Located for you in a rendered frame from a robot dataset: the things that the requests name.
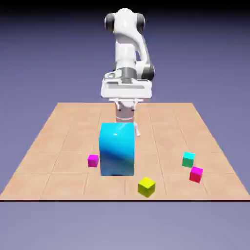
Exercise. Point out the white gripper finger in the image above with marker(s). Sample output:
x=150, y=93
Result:
x=118, y=106
x=132, y=106

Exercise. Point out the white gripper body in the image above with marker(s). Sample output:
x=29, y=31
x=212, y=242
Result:
x=127, y=91

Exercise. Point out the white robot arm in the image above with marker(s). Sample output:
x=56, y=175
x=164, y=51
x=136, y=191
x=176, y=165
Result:
x=125, y=39

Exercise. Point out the small magenta cube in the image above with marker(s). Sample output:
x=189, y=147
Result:
x=93, y=161

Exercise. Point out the small teal cube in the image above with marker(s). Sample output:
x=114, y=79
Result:
x=188, y=159

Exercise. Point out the small yellow cube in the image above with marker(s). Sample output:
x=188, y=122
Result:
x=146, y=187

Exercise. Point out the small pink-red cube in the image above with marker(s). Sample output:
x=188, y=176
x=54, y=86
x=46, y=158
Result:
x=195, y=174

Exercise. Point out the large blue box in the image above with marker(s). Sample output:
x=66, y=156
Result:
x=116, y=148

